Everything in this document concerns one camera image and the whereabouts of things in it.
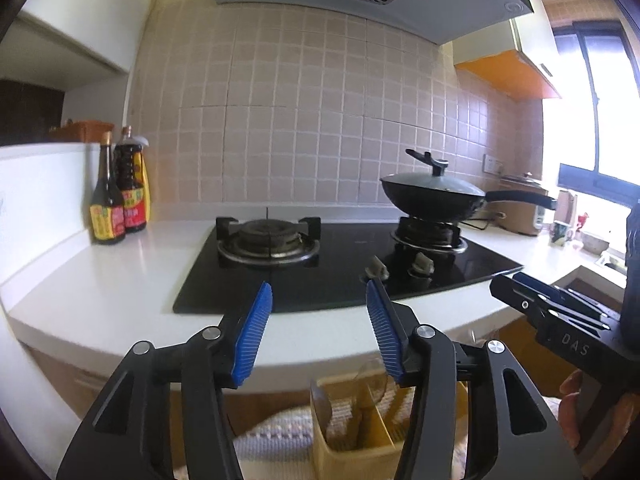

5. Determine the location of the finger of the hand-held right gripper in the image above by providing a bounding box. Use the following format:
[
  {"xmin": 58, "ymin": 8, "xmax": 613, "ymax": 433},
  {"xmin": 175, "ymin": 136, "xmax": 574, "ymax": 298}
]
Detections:
[
  {"xmin": 489, "ymin": 275, "xmax": 618, "ymax": 335},
  {"xmin": 512, "ymin": 271, "xmax": 623, "ymax": 321}
]

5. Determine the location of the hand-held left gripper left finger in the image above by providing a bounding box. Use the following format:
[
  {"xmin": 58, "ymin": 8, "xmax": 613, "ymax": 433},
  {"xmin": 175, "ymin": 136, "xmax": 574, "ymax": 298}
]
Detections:
[{"xmin": 56, "ymin": 281, "xmax": 273, "ymax": 480}]

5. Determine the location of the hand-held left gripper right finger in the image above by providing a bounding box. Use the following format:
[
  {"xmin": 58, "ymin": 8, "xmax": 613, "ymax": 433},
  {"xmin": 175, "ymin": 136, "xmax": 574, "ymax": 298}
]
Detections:
[{"xmin": 365, "ymin": 280, "xmax": 581, "ymax": 480}]

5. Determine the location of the metal spoon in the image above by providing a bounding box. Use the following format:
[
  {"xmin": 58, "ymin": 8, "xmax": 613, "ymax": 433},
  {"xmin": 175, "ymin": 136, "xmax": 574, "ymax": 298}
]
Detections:
[
  {"xmin": 356, "ymin": 359, "xmax": 397, "ymax": 403},
  {"xmin": 309, "ymin": 379, "xmax": 333, "ymax": 433}
]

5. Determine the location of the yellow plastic utensil holder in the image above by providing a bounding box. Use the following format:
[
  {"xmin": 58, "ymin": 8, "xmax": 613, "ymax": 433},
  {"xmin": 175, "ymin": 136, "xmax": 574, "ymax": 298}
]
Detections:
[{"xmin": 309, "ymin": 374, "xmax": 418, "ymax": 480}]

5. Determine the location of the person's right hand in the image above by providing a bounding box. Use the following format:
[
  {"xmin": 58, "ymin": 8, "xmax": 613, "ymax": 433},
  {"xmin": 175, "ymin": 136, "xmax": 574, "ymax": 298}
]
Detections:
[{"xmin": 559, "ymin": 370, "xmax": 583, "ymax": 453}]

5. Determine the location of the patterned mug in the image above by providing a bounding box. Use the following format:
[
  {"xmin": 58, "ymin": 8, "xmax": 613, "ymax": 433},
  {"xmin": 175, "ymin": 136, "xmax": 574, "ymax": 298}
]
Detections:
[{"xmin": 549, "ymin": 220, "xmax": 575, "ymax": 249}]

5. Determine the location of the grey stove knob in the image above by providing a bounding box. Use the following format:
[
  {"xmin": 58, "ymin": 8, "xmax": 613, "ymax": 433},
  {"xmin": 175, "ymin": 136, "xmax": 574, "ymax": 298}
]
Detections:
[
  {"xmin": 410, "ymin": 252, "xmax": 436, "ymax": 277},
  {"xmin": 366, "ymin": 255, "xmax": 391, "ymax": 280}
]

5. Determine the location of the black glass gas stove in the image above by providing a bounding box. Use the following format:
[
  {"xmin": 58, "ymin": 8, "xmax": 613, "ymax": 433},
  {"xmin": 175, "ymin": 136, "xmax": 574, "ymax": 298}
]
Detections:
[{"xmin": 172, "ymin": 216, "xmax": 525, "ymax": 315}]

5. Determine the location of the beige rice cooker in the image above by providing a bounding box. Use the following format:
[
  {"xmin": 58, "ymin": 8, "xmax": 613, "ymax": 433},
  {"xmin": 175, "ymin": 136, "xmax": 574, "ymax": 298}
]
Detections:
[{"xmin": 499, "ymin": 173, "xmax": 550, "ymax": 237}]

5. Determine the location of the pale pink jug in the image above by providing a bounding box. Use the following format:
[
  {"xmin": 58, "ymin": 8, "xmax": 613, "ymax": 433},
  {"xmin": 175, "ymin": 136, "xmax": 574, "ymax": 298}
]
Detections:
[{"xmin": 555, "ymin": 189, "xmax": 579, "ymax": 224}]

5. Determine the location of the striped woven mat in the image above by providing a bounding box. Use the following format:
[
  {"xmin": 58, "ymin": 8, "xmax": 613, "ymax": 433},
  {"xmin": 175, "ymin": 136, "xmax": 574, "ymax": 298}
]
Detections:
[{"xmin": 232, "ymin": 392, "xmax": 568, "ymax": 480}]

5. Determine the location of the black wok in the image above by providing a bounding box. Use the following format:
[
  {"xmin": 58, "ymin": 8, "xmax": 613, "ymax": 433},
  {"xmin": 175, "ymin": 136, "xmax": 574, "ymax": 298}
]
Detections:
[{"xmin": 380, "ymin": 180, "xmax": 557, "ymax": 224}]

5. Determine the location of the wooden base cabinet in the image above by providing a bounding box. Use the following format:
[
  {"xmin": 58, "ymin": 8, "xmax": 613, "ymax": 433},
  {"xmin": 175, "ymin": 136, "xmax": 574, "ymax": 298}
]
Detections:
[{"xmin": 27, "ymin": 342, "xmax": 321, "ymax": 441}]

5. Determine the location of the yellow bottle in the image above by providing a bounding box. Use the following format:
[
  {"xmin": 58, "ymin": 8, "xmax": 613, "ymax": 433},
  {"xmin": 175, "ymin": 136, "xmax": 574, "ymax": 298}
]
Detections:
[{"xmin": 135, "ymin": 136, "xmax": 152, "ymax": 226}]

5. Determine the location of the dark framed window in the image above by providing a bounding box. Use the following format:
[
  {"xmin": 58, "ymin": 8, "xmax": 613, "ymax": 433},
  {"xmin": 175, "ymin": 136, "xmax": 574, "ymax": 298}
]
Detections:
[{"xmin": 552, "ymin": 20, "xmax": 640, "ymax": 207}]

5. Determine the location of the large dark sauce bottle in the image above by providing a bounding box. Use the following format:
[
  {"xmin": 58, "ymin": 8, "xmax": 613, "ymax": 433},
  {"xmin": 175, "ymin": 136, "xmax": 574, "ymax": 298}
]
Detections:
[{"xmin": 114, "ymin": 125, "xmax": 149, "ymax": 234}]

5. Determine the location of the slim dark sauce bottle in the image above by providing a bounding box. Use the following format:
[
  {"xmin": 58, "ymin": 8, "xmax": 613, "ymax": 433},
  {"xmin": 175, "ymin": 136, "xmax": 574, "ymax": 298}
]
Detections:
[{"xmin": 89, "ymin": 131, "xmax": 126, "ymax": 246}]

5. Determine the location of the brown woven basket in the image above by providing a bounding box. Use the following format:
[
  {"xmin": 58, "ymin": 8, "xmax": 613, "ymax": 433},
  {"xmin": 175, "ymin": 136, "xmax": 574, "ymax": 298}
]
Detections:
[{"xmin": 48, "ymin": 119, "xmax": 115, "ymax": 144}]

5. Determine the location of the white range hood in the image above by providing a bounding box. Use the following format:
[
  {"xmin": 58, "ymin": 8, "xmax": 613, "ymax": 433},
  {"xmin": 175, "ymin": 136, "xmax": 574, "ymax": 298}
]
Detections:
[{"xmin": 207, "ymin": 0, "xmax": 535, "ymax": 46}]

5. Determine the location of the black power cable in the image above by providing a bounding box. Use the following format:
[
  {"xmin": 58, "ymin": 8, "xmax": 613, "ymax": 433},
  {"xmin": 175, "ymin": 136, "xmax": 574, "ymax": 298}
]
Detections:
[{"xmin": 465, "ymin": 210, "xmax": 507, "ymax": 233}]

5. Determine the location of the wok lid with black handle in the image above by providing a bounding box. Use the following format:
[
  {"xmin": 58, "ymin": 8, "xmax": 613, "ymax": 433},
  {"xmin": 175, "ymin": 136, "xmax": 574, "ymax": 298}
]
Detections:
[{"xmin": 381, "ymin": 148, "xmax": 487, "ymax": 199}]

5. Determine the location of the orange wall cabinet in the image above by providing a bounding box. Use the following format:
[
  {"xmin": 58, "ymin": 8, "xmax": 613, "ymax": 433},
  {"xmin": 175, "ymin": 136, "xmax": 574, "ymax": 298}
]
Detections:
[{"xmin": 454, "ymin": 14, "xmax": 562, "ymax": 101}]

